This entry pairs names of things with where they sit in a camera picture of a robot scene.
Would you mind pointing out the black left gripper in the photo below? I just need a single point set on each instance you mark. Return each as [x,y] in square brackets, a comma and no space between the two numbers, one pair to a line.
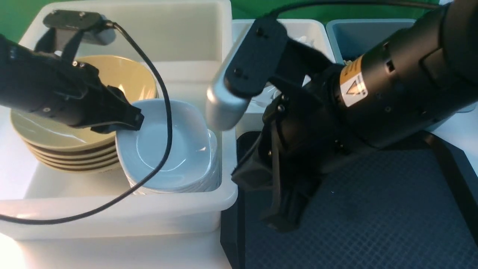
[56,89]

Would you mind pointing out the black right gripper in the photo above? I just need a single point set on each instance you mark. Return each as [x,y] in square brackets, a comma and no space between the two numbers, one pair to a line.
[297,148]

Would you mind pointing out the tan noodle bowl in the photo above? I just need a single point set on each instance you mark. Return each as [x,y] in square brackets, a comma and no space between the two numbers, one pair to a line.
[129,76]

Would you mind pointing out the small white square dish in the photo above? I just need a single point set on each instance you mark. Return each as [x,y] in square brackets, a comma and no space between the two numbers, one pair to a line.
[141,151]

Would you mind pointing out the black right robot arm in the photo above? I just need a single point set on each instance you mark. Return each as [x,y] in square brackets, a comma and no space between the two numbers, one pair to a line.
[460,43]

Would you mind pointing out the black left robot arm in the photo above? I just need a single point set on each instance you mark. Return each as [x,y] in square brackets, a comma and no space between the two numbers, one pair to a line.
[53,88]

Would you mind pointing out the tan bowl stack lower bowls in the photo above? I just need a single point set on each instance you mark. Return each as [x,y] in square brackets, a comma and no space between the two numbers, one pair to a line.
[93,159]

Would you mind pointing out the small white spoon bin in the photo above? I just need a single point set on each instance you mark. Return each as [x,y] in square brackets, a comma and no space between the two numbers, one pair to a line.
[309,32]

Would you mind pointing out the blue-grey chopstick bin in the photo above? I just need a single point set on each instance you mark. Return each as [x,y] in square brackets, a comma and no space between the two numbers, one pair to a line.
[354,37]

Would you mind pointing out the white dish stack lower dishes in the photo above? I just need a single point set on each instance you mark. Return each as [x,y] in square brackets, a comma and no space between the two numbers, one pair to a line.
[209,182]

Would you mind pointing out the black plastic tray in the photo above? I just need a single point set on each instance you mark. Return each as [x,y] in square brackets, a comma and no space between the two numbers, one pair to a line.
[413,206]

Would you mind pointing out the large white plastic tub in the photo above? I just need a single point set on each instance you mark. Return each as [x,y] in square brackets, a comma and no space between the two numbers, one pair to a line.
[186,40]

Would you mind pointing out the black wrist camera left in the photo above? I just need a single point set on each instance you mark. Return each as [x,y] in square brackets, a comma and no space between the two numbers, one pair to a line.
[67,29]

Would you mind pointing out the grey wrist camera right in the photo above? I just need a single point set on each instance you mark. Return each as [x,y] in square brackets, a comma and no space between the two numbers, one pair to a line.
[264,53]

